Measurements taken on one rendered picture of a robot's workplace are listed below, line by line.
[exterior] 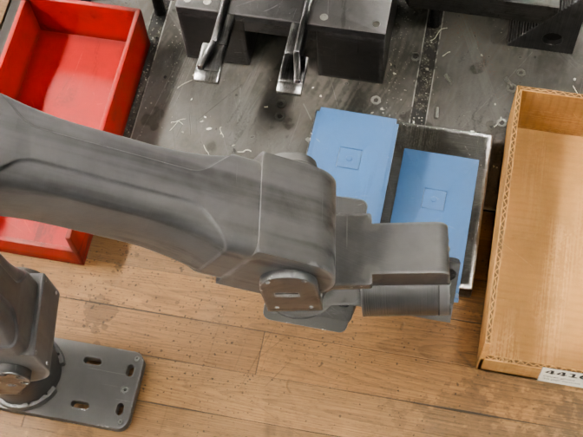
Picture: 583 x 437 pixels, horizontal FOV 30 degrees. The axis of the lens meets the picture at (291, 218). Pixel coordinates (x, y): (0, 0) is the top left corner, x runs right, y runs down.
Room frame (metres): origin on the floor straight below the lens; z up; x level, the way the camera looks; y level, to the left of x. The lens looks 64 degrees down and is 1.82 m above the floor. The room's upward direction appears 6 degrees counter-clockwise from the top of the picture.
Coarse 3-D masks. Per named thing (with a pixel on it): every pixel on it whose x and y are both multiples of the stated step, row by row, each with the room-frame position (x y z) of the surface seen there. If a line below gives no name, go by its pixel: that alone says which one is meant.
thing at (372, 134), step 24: (336, 120) 0.50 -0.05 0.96; (360, 120) 0.50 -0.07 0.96; (384, 120) 0.50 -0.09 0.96; (336, 144) 0.48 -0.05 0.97; (360, 144) 0.48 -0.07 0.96; (384, 144) 0.47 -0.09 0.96; (336, 168) 0.45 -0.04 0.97; (360, 168) 0.45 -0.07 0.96; (384, 168) 0.45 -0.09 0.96; (360, 192) 0.43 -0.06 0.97
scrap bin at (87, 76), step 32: (32, 0) 0.68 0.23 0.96; (64, 0) 0.67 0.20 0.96; (32, 32) 0.67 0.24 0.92; (64, 32) 0.68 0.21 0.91; (96, 32) 0.67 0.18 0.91; (128, 32) 0.66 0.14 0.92; (0, 64) 0.61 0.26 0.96; (32, 64) 0.64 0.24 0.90; (64, 64) 0.64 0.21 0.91; (96, 64) 0.63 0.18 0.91; (128, 64) 0.60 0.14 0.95; (32, 96) 0.60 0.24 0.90; (64, 96) 0.60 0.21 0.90; (96, 96) 0.60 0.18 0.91; (128, 96) 0.58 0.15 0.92; (96, 128) 0.56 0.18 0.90; (0, 224) 0.47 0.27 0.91; (32, 224) 0.46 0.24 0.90; (32, 256) 0.43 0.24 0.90; (64, 256) 0.42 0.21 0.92
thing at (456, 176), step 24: (408, 168) 0.47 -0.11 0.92; (432, 168) 0.47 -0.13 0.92; (456, 168) 0.46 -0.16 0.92; (408, 192) 0.44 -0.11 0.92; (456, 192) 0.44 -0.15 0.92; (408, 216) 0.42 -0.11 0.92; (432, 216) 0.42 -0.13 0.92; (456, 216) 0.42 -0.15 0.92; (456, 240) 0.39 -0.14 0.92; (456, 288) 0.35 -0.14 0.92
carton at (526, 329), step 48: (528, 96) 0.51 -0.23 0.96; (576, 96) 0.50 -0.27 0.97; (528, 144) 0.49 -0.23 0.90; (576, 144) 0.49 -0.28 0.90; (528, 192) 0.44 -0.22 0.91; (576, 192) 0.43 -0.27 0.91; (528, 240) 0.39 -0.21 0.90; (576, 240) 0.39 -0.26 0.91; (528, 288) 0.35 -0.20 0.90; (576, 288) 0.34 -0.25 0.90; (480, 336) 0.31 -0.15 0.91; (528, 336) 0.30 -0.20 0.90; (576, 336) 0.30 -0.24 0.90; (576, 384) 0.25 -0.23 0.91
